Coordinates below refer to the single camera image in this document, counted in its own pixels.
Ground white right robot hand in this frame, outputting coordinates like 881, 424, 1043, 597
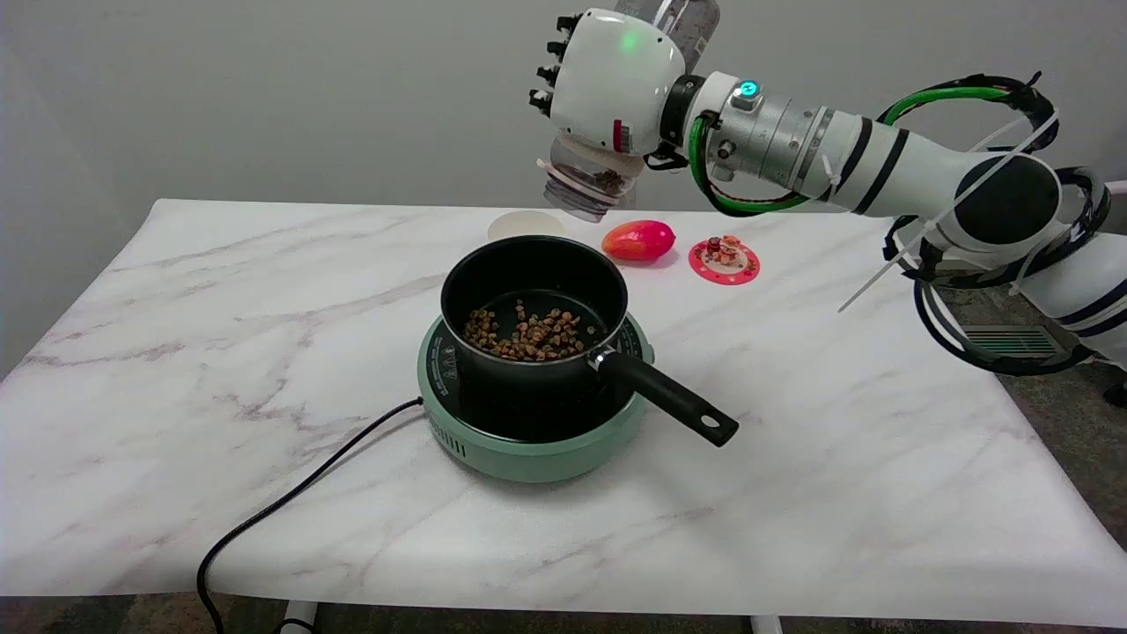
528, 8, 689, 178

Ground clear plastic bottle with beans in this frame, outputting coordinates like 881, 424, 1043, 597
539, 0, 721, 223

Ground red mango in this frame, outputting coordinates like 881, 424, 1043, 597
601, 219, 677, 262

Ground white round lid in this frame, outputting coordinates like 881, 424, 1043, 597
487, 210, 566, 243

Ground pink round coaster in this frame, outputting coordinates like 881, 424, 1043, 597
688, 236, 761, 286

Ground brown beans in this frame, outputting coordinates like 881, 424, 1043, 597
462, 299, 600, 363

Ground white zip tie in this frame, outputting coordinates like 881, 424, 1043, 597
838, 113, 1059, 313

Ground green induction cooker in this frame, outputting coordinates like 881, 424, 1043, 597
416, 313, 655, 483

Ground floor vent grille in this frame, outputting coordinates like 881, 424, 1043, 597
960, 324, 1071, 360

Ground green robot cable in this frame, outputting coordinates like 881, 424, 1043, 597
689, 85, 1012, 217

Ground black saucepan with handle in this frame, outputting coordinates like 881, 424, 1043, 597
440, 235, 740, 448

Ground black power cable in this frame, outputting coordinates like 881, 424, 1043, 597
195, 397, 425, 634

